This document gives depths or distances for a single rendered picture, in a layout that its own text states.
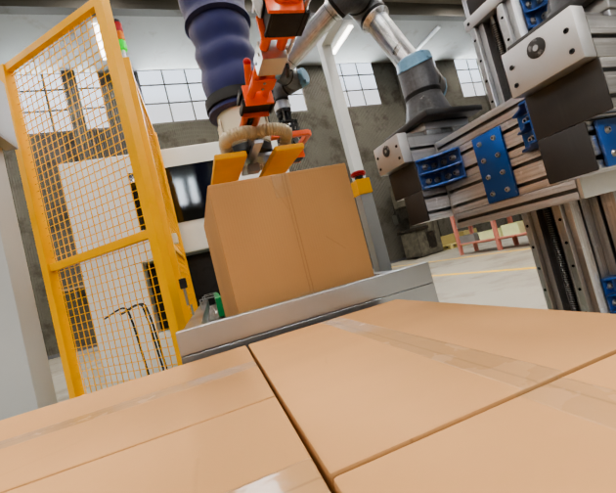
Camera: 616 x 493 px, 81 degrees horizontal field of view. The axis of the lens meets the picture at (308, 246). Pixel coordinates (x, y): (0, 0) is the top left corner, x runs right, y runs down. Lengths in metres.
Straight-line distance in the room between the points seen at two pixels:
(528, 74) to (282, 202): 0.61
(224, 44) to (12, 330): 1.28
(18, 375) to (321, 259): 1.22
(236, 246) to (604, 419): 0.80
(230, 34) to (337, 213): 0.73
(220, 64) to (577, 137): 1.04
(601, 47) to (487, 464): 0.71
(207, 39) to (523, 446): 1.37
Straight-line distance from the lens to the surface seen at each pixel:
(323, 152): 11.60
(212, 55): 1.39
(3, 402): 1.79
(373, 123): 12.85
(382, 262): 1.64
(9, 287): 1.74
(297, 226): 0.99
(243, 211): 0.97
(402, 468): 0.29
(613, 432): 0.31
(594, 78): 0.82
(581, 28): 0.82
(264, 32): 0.85
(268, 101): 1.10
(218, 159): 1.14
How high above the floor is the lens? 0.69
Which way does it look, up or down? 2 degrees up
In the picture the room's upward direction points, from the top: 14 degrees counter-clockwise
